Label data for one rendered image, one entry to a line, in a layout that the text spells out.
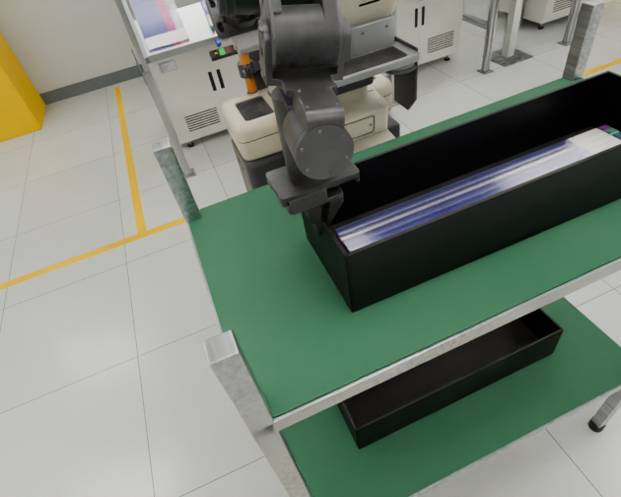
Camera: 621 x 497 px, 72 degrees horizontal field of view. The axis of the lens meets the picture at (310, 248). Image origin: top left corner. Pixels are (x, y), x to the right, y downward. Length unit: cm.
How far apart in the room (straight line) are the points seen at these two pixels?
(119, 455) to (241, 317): 120
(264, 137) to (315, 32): 96
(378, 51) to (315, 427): 92
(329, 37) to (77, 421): 170
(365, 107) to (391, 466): 88
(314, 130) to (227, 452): 134
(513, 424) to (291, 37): 101
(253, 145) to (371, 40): 51
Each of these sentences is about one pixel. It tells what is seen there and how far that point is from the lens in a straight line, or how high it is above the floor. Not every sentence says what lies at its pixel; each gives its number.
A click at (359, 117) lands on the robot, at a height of 88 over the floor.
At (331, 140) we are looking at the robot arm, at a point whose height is 122.
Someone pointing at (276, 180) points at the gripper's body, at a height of 113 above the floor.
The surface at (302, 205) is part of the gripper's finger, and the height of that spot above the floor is 111.
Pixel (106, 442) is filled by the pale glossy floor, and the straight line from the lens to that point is 181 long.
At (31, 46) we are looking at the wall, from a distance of 456.
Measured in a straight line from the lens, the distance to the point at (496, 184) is 72.
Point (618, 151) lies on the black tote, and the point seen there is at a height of 105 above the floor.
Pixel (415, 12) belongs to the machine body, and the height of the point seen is 43.
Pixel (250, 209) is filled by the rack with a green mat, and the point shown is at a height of 95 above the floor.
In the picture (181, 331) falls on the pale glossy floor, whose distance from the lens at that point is 192.
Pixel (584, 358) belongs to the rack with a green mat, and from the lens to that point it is 135.
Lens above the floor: 143
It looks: 44 degrees down
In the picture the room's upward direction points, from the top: 12 degrees counter-clockwise
